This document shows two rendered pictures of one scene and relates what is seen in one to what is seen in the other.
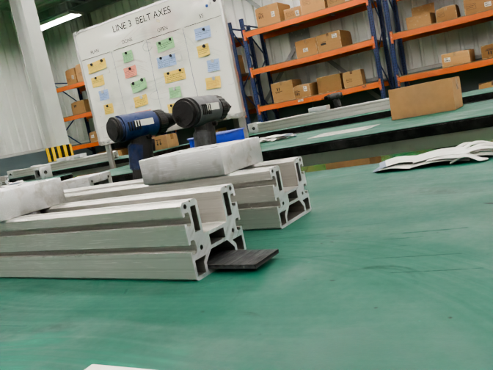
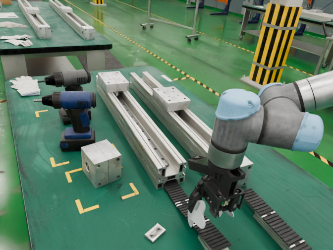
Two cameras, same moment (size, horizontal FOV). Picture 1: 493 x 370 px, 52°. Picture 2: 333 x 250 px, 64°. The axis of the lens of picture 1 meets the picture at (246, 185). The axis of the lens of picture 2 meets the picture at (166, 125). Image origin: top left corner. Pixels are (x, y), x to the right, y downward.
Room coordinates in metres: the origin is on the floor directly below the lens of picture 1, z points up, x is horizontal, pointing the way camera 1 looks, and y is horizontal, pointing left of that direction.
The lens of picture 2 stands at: (1.74, 0.87, 1.38)
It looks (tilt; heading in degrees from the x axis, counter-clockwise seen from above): 30 degrees down; 208
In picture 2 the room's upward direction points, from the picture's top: 6 degrees clockwise
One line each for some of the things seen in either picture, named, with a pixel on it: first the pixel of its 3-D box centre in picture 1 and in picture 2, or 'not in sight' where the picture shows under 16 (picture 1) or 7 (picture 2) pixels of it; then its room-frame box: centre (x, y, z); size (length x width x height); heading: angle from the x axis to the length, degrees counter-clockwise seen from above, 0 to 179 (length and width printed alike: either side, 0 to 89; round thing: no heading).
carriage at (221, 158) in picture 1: (202, 169); (113, 84); (0.79, 0.06, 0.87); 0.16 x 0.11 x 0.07; 56
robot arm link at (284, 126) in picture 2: not in sight; (285, 125); (1.22, 0.86, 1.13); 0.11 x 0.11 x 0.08; 19
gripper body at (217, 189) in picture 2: not in sight; (221, 183); (1.27, 0.78, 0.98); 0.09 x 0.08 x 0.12; 56
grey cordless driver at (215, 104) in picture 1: (216, 147); (66, 97); (1.06, 0.05, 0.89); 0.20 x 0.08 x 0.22; 152
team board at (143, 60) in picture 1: (168, 128); not in sight; (4.20, 0.55, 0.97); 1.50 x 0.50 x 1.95; 60
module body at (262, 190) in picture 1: (104, 209); (129, 116); (0.93, 0.27, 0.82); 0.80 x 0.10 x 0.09; 56
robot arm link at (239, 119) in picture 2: not in sight; (236, 120); (1.27, 0.78, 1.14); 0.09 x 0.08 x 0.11; 109
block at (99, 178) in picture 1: (84, 196); (104, 161); (1.23, 0.40, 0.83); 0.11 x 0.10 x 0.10; 158
